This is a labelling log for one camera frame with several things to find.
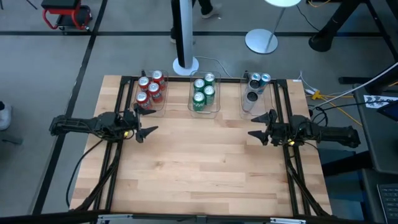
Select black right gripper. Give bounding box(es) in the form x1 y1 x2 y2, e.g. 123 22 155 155
248 108 293 147

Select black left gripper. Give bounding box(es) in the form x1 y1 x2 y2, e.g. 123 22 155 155
123 103 159 143

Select orange Fanta soda can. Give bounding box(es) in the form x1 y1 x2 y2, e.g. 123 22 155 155
137 76 151 93
151 70 166 91
147 82 164 104
136 91 153 110

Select green Sprite soda can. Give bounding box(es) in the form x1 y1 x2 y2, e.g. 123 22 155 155
203 85 216 106
193 78 206 94
203 72 216 88
192 91 206 112

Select clear plastic bin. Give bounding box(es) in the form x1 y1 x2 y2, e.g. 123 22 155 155
187 70 222 119
131 69 170 118
239 71 277 121

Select white rod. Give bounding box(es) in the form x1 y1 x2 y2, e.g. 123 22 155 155
309 62 398 111

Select black white tower stand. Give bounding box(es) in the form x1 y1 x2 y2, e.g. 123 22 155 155
170 0 200 77

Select black desk leg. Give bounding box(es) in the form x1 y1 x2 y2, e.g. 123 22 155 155
308 0 363 53

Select white paper black markers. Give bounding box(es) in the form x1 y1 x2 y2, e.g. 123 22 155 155
363 95 398 110

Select dark grey desk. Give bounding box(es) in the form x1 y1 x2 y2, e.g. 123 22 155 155
338 60 398 224

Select person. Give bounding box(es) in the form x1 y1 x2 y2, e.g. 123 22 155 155
169 0 223 45

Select dark tablet screen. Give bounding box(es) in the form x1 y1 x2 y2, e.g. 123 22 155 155
385 100 398 123

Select person's foot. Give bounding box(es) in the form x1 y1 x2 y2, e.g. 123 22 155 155
0 101 12 131

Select red black rolling stool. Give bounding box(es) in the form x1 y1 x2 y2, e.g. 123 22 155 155
40 0 93 31

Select dark keyboard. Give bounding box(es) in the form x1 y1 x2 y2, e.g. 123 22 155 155
376 183 398 224

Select black aluminium table frame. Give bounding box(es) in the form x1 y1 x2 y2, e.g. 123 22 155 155
0 74 371 224

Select yellow cable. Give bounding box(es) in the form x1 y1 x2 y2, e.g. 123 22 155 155
312 90 364 127

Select black coiled cable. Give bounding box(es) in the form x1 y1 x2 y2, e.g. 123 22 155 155
309 107 330 125

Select black floor cable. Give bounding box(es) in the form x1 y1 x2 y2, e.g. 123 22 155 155
65 138 105 208

